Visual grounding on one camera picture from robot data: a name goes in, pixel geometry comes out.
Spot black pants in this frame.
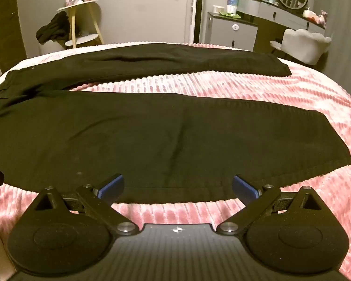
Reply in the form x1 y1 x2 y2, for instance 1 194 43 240
0 44 351 204

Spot white fluffy chair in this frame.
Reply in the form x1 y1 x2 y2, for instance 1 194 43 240
269 29 332 66

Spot grey bedside cabinet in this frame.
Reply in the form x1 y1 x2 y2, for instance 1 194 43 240
205 13 258 51

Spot wooden two-tier side table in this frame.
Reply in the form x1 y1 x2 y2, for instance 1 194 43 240
58 0 104 48

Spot black garment on table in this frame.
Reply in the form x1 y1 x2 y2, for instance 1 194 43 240
36 11 70 45

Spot grey vanity desk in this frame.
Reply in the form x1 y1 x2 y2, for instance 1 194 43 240
237 0 325 53

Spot blue and white box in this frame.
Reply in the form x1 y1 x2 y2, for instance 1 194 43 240
226 0 238 15

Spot dark wooden door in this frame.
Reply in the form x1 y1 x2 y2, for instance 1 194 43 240
0 0 27 72

